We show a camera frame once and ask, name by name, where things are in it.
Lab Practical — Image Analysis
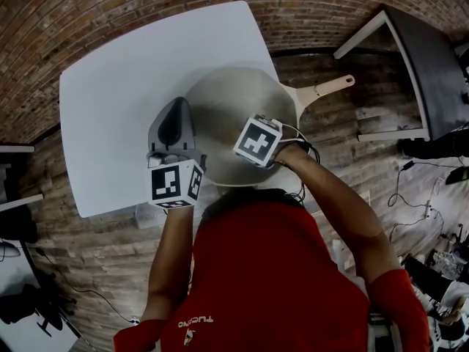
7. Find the dark-topped white-framed table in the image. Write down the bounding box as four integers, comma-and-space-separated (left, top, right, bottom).
332, 5, 469, 142

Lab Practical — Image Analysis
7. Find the person's red shirt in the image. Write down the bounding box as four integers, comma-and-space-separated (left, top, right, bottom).
113, 199, 429, 352

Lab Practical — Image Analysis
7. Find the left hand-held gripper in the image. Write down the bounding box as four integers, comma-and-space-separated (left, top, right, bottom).
146, 96, 208, 210

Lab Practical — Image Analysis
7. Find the person's right forearm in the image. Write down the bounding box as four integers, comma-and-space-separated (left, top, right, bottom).
273, 143, 400, 285

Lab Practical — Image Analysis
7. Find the white side table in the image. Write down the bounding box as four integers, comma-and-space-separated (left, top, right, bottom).
0, 143, 45, 212

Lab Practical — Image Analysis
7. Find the black stand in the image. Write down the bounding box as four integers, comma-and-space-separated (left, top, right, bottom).
0, 284, 78, 333

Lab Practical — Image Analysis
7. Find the beige frying pan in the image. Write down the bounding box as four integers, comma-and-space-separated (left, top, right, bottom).
182, 66, 356, 187

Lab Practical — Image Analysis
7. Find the black bag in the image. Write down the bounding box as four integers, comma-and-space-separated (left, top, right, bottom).
397, 122, 469, 159

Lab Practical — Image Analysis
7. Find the white desk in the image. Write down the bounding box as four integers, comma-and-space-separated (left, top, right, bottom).
0, 238, 81, 352

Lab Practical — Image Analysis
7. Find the black power adapter cable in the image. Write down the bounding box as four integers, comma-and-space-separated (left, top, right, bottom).
388, 159, 462, 208

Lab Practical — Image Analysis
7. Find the black lamp head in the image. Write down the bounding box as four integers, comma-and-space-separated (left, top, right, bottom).
446, 166, 469, 186

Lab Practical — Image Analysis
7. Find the black floor cable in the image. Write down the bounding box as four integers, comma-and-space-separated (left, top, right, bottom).
36, 247, 135, 322

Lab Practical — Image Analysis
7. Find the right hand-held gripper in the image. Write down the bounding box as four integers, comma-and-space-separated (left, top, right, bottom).
233, 113, 284, 169

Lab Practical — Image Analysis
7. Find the person's left forearm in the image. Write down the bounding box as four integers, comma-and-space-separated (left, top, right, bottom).
141, 207, 195, 324

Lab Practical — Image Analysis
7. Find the white square table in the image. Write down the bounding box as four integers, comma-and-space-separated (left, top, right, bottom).
59, 0, 281, 230

